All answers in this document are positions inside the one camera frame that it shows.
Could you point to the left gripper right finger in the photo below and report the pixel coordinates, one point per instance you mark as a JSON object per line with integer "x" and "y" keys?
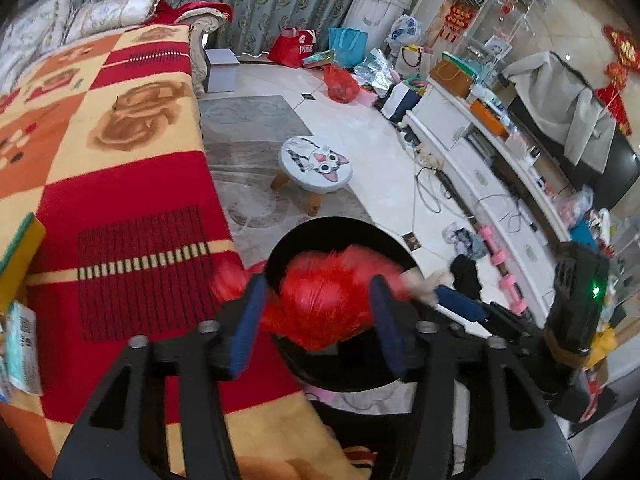
{"x": 512, "y": 433}

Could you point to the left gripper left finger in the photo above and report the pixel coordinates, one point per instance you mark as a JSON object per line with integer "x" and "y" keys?
{"x": 121, "y": 434}

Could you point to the red plastic bag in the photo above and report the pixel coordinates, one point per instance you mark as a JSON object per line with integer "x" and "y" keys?
{"x": 341, "y": 86}
{"x": 323, "y": 299}

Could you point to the black round trash bin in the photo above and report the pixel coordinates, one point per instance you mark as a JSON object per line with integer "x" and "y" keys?
{"x": 356, "y": 363}

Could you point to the pink dumbbell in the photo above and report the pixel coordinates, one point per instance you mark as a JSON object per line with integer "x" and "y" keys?
{"x": 508, "y": 283}

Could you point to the white tv cabinet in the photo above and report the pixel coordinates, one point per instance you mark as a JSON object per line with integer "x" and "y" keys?
{"x": 497, "y": 189}

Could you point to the black sock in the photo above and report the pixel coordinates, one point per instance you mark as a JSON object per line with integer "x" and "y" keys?
{"x": 466, "y": 281}

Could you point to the white blue snack packet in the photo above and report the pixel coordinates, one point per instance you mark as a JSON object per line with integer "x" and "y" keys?
{"x": 19, "y": 356}

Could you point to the grey cloth on tv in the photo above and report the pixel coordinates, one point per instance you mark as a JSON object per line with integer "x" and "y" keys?
{"x": 564, "y": 107}

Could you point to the green yellow sponge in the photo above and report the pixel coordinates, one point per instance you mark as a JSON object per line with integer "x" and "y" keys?
{"x": 16, "y": 260}

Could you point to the checkered orange red blanket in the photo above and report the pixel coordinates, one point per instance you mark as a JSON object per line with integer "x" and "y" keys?
{"x": 101, "y": 143}

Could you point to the cat face wooden stool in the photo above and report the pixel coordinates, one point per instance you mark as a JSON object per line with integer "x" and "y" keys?
{"x": 313, "y": 166}

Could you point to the red plastic bag on floor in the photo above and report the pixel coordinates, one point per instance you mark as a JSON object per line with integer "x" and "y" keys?
{"x": 341, "y": 86}

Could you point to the blue shopping bag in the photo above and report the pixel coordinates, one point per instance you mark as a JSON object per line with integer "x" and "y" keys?
{"x": 349, "y": 46}

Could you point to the red shopping bag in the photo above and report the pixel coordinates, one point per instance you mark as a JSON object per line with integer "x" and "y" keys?
{"x": 292, "y": 46}

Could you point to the white patterned pillow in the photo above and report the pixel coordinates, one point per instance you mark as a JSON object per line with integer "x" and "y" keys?
{"x": 95, "y": 17}
{"x": 36, "y": 32}

